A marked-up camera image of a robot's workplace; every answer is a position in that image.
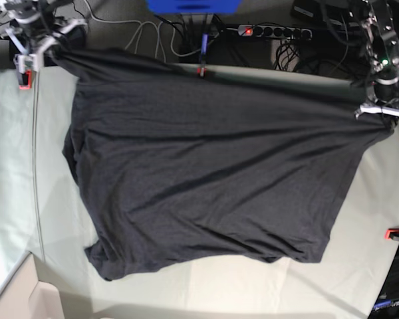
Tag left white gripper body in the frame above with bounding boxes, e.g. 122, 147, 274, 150
354, 99, 399, 120

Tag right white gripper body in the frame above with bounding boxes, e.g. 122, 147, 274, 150
5, 18, 86, 56

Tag dark grey t-shirt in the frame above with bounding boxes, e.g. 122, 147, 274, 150
54, 50, 392, 281

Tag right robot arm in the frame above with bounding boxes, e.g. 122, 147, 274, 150
0, 1, 87, 58

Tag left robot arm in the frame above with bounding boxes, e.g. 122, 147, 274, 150
350, 1, 399, 122

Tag red clamp left corner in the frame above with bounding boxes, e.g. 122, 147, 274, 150
17, 70, 32, 90

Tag blue plastic bin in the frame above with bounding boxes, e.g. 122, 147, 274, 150
146, 0, 241, 14

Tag light green tablecloth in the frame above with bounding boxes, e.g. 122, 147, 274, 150
0, 67, 399, 318

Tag red clamp table middle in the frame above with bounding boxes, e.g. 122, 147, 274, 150
197, 66, 206, 78

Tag black power strip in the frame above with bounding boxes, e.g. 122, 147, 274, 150
237, 24, 313, 41

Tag beige cardboard box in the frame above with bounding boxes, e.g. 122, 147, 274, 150
0, 253, 65, 319

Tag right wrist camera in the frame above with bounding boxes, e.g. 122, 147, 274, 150
13, 54, 44, 74

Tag white cables on floor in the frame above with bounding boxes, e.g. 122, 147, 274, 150
82, 0, 203, 62

